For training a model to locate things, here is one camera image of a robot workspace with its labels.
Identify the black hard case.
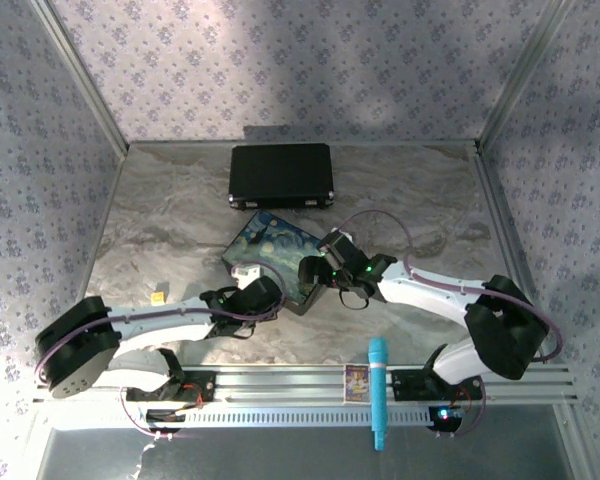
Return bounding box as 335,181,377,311
228,143,337,210

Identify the black controller board with LED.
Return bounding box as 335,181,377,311
428,405,465,434

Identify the aluminium mounting rail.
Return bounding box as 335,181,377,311
32,364,579,405

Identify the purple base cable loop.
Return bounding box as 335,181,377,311
435,379,487,440
119,387,176,442

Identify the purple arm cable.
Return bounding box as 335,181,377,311
335,208,565,364
35,259,286,384

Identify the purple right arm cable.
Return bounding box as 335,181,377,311
335,208,565,364

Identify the aluminium corner frame post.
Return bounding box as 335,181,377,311
29,0,130,154
477,0,579,151

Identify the slotted grey cable duct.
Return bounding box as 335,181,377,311
137,408,437,430

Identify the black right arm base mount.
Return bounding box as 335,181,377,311
389,369,484,402

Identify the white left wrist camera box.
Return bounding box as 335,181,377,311
231,263,262,290

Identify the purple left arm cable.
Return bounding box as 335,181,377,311
35,259,286,384

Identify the grey metal sheet panel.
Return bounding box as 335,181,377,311
37,427,576,480

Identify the small picture card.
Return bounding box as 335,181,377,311
343,363,372,405

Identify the aluminium side frame rail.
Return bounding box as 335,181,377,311
471,141,599,480

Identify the blue toy microphone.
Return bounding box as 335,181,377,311
368,337,392,452

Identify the black connector module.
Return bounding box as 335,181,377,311
144,408,187,434

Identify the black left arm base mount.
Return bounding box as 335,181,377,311
124,369,217,404

